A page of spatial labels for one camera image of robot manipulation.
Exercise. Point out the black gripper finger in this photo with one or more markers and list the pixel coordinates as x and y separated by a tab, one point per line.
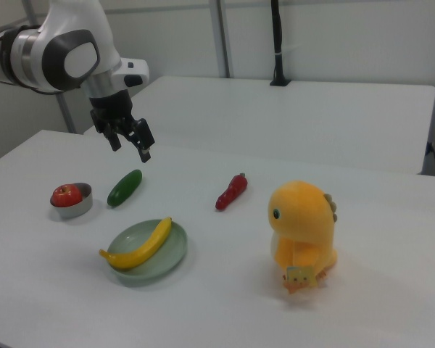
144	139
114	139

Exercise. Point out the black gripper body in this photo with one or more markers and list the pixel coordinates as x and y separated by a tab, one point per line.
110	108

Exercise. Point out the green cucumber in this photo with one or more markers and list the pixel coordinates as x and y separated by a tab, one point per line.
125	187

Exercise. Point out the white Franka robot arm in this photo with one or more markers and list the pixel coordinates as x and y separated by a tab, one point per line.
58	21

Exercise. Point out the small metal bowl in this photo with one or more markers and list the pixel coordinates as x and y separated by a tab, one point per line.
80	210

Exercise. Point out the red apple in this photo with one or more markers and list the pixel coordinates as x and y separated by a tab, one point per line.
66	195

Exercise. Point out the red chili pepper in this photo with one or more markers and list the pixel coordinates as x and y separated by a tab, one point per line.
230	194

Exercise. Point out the yellow banana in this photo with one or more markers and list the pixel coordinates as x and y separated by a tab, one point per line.
145	248

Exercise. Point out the pale green plate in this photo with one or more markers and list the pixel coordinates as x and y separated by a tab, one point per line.
166	261

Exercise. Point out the white neighbouring table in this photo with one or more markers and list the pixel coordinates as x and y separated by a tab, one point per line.
275	123

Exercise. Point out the black pole with clamp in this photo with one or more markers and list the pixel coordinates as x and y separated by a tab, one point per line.
277	36

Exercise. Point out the orange plush dinosaur toy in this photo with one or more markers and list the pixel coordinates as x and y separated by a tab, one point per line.
297	217

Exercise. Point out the grey aluminium frame post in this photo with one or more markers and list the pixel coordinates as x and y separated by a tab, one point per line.
68	112
223	36

